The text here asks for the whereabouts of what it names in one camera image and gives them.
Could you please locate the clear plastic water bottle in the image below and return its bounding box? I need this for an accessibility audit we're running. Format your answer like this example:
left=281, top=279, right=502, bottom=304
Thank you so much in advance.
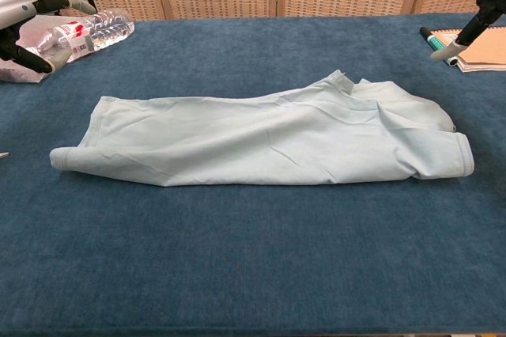
left=35, top=10, right=135, bottom=64

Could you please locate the translucent pouch with red contents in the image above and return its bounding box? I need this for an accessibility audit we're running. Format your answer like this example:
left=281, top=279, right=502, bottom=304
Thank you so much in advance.
left=0, top=16, right=72, bottom=84

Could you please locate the light blue t-shirt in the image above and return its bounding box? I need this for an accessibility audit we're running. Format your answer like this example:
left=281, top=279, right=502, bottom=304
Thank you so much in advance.
left=49, top=70, right=475, bottom=187

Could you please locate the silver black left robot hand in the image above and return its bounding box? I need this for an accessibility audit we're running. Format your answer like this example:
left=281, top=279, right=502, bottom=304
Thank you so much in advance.
left=0, top=0, right=98, bottom=75

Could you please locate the blue velvet table cover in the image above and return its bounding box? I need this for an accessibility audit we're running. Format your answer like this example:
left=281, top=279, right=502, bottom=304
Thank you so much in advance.
left=0, top=10, right=506, bottom=337

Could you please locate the brown spiral notebook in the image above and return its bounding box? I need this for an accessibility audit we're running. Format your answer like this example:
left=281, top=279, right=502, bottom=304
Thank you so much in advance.
left=434, top=25, right=506, bottom=74

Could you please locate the green and black marker pen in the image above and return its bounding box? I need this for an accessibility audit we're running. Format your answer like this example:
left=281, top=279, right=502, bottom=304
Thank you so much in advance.
left=419, top=26, right=459, bottom=67

